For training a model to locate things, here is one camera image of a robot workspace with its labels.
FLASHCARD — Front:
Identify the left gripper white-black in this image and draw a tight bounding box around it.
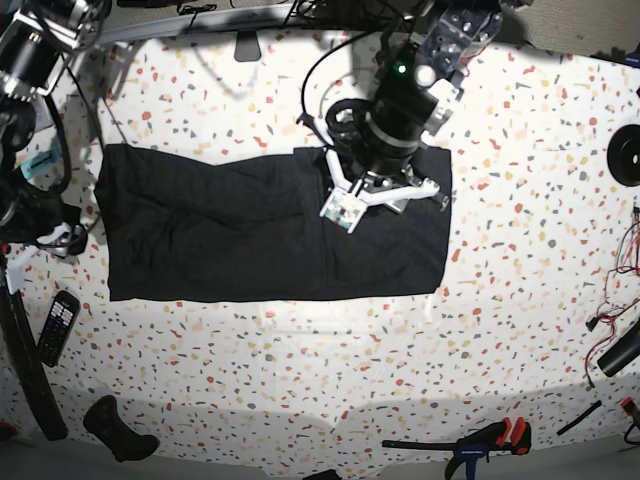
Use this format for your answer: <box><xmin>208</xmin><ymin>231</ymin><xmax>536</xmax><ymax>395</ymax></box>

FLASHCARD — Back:
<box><xmin>319</xmin><ymin>150</ymin><xmax>448</xmax><ymax>234</ymax></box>

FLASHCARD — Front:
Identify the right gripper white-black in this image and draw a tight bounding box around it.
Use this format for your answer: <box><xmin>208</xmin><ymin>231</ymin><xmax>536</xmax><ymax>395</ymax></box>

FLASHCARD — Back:
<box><xmin>4</xmin><ymin>222</ymin><xmax>88</xmax><ymax>294</ymax></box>

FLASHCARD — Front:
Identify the dark grey T-shirt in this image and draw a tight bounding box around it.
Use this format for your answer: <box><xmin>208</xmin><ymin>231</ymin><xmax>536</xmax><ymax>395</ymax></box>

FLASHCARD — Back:
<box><xmin>95</xmin><ymin>144</ymin><xmax>451</xmax><ymax>303</ymax></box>

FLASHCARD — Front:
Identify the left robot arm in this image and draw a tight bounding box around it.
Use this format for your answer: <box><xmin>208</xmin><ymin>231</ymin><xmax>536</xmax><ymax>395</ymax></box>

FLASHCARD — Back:
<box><xmin>298</xmin><ymin>1</ymin><xmax>507</xmax><ymax>233</ymax></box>

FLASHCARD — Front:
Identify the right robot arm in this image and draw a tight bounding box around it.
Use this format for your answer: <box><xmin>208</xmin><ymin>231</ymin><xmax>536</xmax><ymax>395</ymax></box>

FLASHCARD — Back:
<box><xmin>1</xmin><ymin>1</ymin><xmax>107</xmax><ymax>294</ymax></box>

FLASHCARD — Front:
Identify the black remote control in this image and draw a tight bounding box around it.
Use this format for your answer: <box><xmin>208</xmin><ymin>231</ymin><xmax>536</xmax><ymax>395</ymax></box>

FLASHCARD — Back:
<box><xmin>37</xmin><ymin>290</ymin><xmax>80</xmax><ymax>367</ymax></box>

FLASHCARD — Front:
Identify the turquoise highlighter pen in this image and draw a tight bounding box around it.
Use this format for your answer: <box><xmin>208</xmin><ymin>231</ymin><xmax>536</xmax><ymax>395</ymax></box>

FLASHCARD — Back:
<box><xmin>20</xmin><ymin>148</ymin><xmax>60</xmax><ymax>180</ymax></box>

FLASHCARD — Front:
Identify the long black tube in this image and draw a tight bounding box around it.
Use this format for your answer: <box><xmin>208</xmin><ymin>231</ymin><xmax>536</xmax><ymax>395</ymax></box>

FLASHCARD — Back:
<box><xmin>1</xmin><ymin>285</ymin><xmax>68</xmax><ymax>441</ymax></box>

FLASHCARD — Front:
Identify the grey monitor stand base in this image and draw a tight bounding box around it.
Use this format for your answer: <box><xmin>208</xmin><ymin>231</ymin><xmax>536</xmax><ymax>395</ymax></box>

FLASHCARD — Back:
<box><xmin>234</xmin><ymin>31</ymin><xmax>261</xmax><ymax>63</ymax></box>

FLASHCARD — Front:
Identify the black game controller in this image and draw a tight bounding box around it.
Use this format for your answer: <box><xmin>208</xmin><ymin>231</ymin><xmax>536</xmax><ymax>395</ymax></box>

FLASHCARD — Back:
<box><xmin>83</xmin><ymin>395</ymin><xmax>160</xmax><ymax>462</ymax></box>

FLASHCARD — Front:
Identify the red object bottom left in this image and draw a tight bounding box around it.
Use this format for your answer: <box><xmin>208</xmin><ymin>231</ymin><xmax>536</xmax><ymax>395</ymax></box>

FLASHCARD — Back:
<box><xmin>0</xmin><ymin>422</ymin><xmax>18</xmax><ymax>443</ymax></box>

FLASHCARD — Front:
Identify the black round disc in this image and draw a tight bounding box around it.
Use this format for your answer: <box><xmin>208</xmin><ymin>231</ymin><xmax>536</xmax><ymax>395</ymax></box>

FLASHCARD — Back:
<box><xmin>607</xmin><ymin>124</ymin><xmax>640</xmax><ymax>187</ymax></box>

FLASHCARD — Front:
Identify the black cylinder right edge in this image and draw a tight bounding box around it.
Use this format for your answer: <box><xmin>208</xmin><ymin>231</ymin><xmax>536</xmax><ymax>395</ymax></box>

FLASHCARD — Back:
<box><xmin>597</xmin><ymin>330</ymin><xmax>639</xmax><ymax>378</ymax></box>

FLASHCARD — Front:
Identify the small black stick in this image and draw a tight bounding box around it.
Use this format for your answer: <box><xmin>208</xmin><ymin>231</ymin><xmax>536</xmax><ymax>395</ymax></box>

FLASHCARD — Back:
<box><xmin>556</xmin><ymin>400</ymin><xmax>603</xmax><ymax>436</ymax></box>

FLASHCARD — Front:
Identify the red object right edge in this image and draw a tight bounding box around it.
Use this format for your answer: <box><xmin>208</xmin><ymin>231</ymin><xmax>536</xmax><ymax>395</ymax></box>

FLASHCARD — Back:
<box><xmin>621</xmin><ymin>397</ymin><xmax>640</xmax><ymax>427</ymax></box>

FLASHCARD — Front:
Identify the red and black wire bundle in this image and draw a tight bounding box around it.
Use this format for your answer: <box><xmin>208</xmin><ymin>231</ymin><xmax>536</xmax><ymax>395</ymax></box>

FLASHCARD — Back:
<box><xmin>582</xmin><ymin>204</ymin><xmax>640</xmax><ymax>391</ymax></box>

